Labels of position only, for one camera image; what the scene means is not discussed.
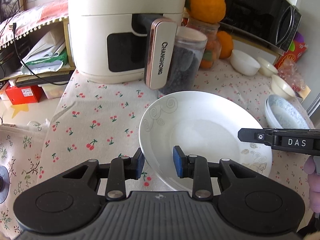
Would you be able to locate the wooden microwave stand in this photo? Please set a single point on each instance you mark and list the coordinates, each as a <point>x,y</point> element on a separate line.
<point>255,49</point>

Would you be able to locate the plastic bag of snacks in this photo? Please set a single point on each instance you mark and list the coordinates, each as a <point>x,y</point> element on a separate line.
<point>288,71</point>

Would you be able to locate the wooden shelf with papers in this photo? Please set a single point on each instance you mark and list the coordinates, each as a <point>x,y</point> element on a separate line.
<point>36,54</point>

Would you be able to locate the white Changhong air fryer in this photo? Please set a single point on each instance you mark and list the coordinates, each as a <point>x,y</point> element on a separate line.
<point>115,41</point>

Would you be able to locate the blue patterned plate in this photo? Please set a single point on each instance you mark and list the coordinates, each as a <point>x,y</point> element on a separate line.
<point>281,114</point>

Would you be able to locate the large white bowl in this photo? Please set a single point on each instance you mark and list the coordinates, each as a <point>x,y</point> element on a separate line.
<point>244,63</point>

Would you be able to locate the right hand in purple glove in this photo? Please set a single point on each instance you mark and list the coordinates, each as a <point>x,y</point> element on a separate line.
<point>313,182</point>

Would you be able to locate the floral bed sheet cloth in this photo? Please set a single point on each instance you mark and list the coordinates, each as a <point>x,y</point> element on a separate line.
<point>21,149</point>

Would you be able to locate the large orange on jar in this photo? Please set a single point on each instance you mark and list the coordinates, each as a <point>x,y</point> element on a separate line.
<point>207,11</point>

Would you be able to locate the clear jar of black beans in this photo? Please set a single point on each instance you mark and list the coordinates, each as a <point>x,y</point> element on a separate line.
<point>185,62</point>

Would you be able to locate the glass jar of small oranges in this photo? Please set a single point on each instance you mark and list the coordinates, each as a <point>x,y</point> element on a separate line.
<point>213,46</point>

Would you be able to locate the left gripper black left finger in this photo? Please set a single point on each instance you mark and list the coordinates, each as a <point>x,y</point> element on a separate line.
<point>118,171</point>

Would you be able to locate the black microwave oven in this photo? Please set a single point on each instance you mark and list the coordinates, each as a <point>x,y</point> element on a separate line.
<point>272,21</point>

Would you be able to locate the red small box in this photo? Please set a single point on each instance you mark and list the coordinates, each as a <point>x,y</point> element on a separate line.
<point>24,95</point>

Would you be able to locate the small white bowl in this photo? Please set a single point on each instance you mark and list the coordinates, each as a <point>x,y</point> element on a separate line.
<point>266,68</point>

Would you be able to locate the red gift box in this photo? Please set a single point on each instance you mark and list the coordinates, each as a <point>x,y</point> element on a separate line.
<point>294,53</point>

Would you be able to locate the white plate with swirl pattern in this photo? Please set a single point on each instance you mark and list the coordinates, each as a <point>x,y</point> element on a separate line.
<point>202,124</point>

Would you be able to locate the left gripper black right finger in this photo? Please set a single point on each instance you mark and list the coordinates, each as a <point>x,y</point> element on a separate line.
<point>199,170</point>

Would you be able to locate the large orange on table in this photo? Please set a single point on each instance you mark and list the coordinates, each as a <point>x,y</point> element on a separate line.
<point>226,43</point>

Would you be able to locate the cream white bowl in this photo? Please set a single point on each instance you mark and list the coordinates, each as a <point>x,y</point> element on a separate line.
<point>281,88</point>

